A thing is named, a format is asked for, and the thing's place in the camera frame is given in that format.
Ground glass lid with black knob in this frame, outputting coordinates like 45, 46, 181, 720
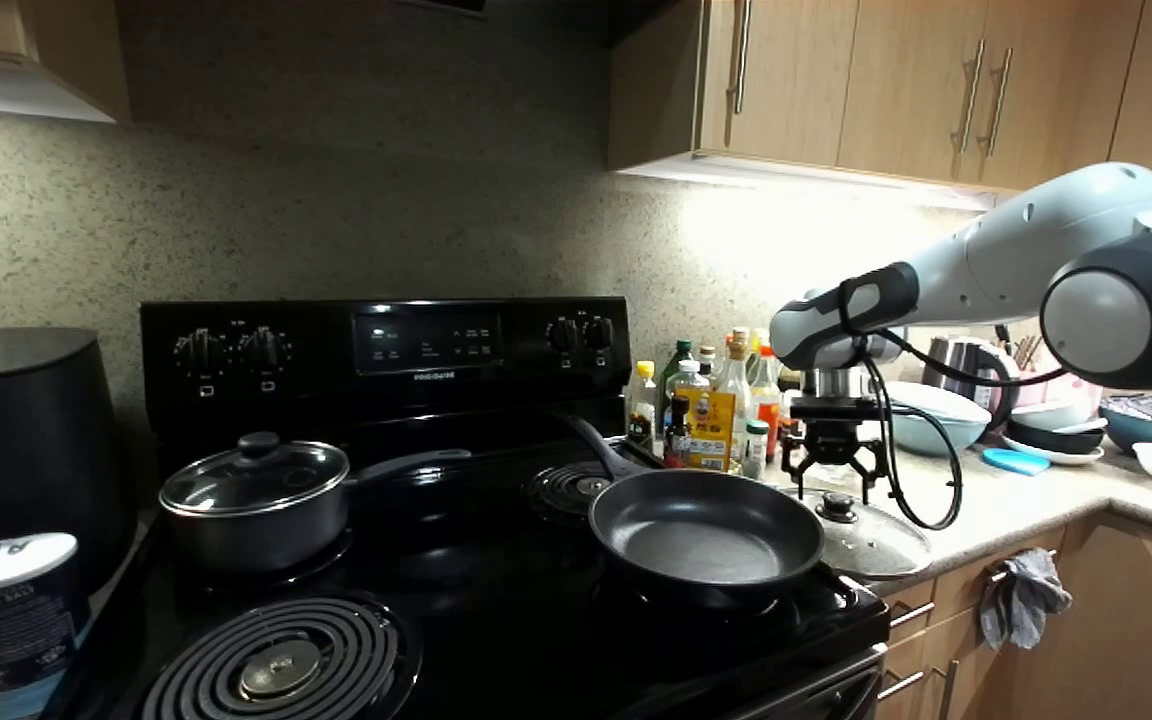
803, 494, 932, 580

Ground black frying pan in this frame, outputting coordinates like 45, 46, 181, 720
560, 417, 825, 607

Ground white lidded canister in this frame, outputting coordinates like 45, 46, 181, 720
0, 534, 90, 720

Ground lower cabinet drawers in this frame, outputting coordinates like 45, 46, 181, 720
868, 513, 1152, 720

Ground grey hanging dish towel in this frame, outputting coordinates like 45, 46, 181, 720
975, 548, 1074, 651

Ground black air fryer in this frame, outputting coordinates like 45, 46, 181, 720
0, 330, 133, 586

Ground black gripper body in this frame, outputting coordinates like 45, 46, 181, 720
783, 368, 888, 474

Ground upper wooden cabinets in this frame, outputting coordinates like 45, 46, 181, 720
607, 0, 1152, 188

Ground yellow label oil bottle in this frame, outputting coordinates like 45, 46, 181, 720
668, 362, 736, 474

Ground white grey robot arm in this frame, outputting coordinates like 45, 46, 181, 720
768, 159, 1152, 389

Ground black electric stove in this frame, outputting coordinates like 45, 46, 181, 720
45, 295, 888, 720

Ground light blue stacked bowls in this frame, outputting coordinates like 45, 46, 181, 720
888, 380, 989, 457

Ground green cap spice jar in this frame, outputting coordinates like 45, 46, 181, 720
741, 417, 768, 482

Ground black saucepan with glass lid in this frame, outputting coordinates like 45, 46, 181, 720
157, 431, 467, 578

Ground black electric kettle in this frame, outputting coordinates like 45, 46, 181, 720
924, 337, 1017, 423

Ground stacked dark plates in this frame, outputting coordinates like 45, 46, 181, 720
1005, 407, 1110, 465

